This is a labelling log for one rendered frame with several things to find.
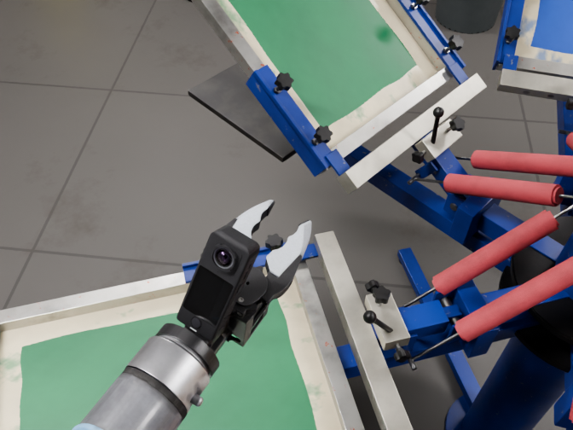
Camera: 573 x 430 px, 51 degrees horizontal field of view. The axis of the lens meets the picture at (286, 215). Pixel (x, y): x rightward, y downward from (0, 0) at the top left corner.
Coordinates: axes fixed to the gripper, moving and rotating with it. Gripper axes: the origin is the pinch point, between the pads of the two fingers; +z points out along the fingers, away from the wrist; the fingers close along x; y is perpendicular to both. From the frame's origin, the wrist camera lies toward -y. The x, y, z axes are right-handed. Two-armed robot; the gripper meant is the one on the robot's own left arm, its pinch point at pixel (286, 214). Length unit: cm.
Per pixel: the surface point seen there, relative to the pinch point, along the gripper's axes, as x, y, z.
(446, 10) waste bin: -46, 163, 318
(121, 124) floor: -162, 191, 133
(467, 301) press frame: 30, 59, 45
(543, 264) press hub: 42, 61, 67
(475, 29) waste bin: -24, 168, 321
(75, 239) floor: -127, 186, 59
